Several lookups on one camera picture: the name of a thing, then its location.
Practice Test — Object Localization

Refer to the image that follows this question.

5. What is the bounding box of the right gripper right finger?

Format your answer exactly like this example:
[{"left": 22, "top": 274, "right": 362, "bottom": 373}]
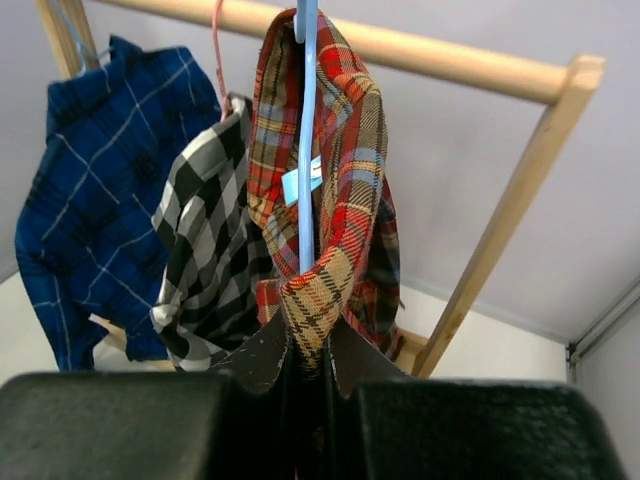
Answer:
[{"left": 323, "top": 324, "right": 626, "bottom": 479}]

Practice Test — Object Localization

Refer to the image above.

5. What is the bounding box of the pink wire hanger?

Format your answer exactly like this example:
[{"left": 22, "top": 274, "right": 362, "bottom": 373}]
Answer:
[{"left": 211, "top": 0, "right": 232, "bottom": 121}]

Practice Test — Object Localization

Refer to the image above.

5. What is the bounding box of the red brown plaid shirt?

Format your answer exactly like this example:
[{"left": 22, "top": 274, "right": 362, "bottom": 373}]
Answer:
[{"left": 247, "top": 10, "right": 402, "bottom": 377}]

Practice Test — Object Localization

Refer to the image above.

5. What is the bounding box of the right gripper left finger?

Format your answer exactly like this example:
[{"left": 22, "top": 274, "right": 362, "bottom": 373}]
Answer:
[{"left": 1, "top": 319, "right": 294, "bottom": 479}]

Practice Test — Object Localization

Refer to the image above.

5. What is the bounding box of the wooden clothes rack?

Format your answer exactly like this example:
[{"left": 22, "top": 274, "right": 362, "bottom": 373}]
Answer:
[{"left": 36, "top": 1, "right": 606, "bottom": 378}]

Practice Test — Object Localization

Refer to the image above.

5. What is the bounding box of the blue plaid shirt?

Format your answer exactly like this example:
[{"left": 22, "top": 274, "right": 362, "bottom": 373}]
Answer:
[{"left": 15, "top": 36, "right": 221, "bottom": 371}]

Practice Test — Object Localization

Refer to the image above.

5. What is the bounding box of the light blue hanger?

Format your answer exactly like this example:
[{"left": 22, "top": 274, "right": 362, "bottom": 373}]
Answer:
[
  {"left": 37, "top": 0, "right": 109, "bottom": 78},
  {"left": 294, "top": 0, "right": 318, "bottom": 274}
]

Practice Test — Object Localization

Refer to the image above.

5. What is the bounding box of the black white checked shirt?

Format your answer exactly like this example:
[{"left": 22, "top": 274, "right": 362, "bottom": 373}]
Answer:
[{"left": 150, "top": 93, "right": 273, "bottom": 371}]

